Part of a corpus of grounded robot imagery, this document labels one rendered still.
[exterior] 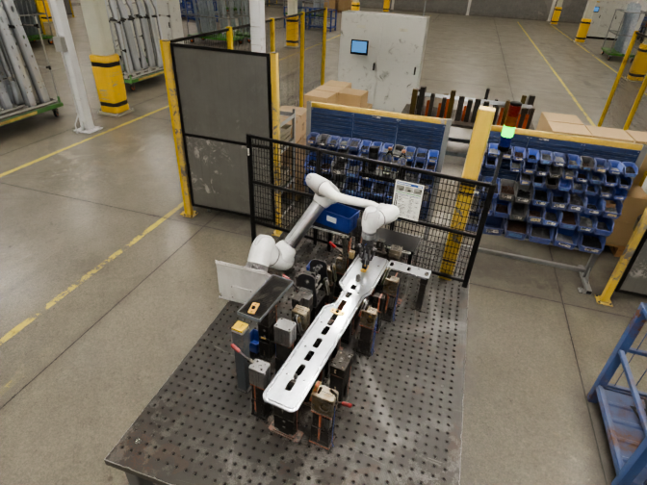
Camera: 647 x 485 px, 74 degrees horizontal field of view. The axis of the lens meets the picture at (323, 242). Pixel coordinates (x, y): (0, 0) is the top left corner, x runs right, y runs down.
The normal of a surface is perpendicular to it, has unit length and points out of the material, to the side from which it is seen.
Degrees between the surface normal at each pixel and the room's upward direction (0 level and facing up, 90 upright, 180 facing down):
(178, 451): 0
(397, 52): 90
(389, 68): 90
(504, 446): 0
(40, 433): 0
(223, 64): 89
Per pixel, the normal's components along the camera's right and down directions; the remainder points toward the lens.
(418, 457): 0.04, -0.84
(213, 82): -0.33, 0.49
